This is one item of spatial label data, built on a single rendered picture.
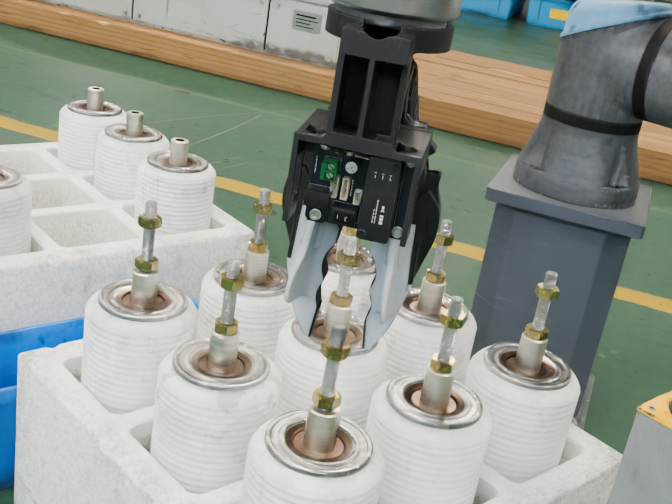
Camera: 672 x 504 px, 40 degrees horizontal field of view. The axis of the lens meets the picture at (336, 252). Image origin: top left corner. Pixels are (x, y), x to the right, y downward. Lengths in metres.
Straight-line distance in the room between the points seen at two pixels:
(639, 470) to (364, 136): 0.32
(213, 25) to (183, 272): 1.80
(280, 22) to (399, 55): 2.31
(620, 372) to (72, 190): 0.83
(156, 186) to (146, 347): 0.39
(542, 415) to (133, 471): 0.33
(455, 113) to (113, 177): 1.48
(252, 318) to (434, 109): 1.80
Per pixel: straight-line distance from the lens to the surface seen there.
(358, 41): 0.48
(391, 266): 0.56
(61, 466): 0.84
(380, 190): 0.50
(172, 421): 0.71
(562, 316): 1.16
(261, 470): 0.63
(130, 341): 0.78
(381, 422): 0.71
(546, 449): 0.81
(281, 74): 2.72
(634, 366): 1.47
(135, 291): 0.80
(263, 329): 0.85
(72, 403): 0.80
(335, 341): 0.61
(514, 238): 1.13
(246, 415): 0.70
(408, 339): 0.84
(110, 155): 1.24
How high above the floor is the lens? 0.62
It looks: 22 degrees down
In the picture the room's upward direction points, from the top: 10 degrees clockwise
